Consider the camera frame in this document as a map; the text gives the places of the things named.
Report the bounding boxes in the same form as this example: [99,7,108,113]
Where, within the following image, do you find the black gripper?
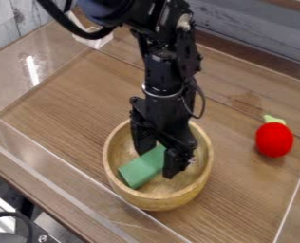
[130,91,196,179]

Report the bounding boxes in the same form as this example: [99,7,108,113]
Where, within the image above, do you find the green rectangular block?
[118,144,164,189]

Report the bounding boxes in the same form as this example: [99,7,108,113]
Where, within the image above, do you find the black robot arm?
[37,0,204,178]

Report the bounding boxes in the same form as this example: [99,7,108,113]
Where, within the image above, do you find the wooden bowl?
[103,121,212,212]

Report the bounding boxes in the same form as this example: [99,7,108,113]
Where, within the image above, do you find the red plush strawberry toy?
[255,114,294,158]

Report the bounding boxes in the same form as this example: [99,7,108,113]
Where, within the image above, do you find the clear acrylic front wall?
[0,119,190,243]

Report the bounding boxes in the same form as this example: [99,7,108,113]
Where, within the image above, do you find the clear acrylic corner bracket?
[67,12,114,50]

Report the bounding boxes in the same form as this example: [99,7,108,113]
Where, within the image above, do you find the black metal bracket with bolt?
[13,215,60,243]

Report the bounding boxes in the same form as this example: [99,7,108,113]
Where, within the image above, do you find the black cable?
[0,211,33,243]

